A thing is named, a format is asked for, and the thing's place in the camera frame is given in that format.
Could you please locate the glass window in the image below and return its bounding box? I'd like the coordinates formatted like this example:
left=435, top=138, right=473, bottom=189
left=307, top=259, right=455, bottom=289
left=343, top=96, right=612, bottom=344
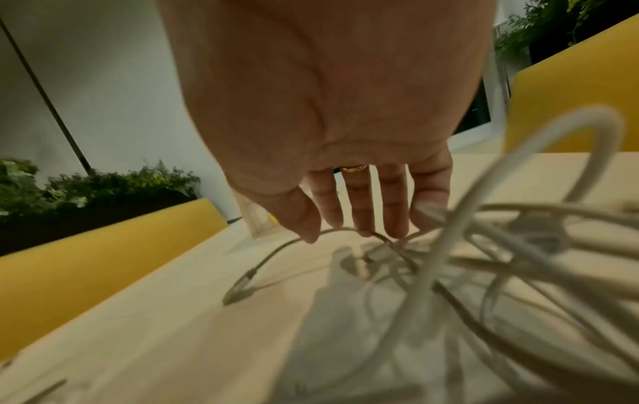
left=451, top=77, right=493, bottom=137

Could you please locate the white table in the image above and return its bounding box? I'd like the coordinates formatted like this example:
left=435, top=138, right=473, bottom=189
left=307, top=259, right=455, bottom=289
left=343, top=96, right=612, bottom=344
left=0, top=151, right=639, bottom=404

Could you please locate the yellow bench right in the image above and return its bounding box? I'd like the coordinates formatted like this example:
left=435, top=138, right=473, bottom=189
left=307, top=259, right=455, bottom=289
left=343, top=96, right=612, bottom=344
left=503, top=13, right=639, bottom=154

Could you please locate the yellow bench backrest cushion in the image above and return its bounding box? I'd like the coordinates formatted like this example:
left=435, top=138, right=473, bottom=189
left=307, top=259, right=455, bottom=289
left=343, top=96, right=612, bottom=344
left=0, top=198, right=230, bottom=362

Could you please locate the green plant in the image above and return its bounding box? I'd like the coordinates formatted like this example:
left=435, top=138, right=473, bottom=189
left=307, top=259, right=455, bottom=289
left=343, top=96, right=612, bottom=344
left=493, top=0, right=608, bottom=63
left=0, top=157, right=201, bottom=226

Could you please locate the translucent plastic drawer box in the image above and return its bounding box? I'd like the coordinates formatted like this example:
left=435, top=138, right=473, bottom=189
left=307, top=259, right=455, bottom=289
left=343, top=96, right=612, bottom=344
left=234, top=189, right=280, bottom=241

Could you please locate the white roller blind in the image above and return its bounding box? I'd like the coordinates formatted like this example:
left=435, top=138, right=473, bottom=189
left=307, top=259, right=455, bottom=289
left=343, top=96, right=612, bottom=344
left=0, top=0, right=241, bottom=222

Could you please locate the person's right hand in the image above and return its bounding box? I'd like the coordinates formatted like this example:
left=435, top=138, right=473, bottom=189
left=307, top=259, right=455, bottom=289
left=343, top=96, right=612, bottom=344
left=156, top=0, right=498, bottom=244

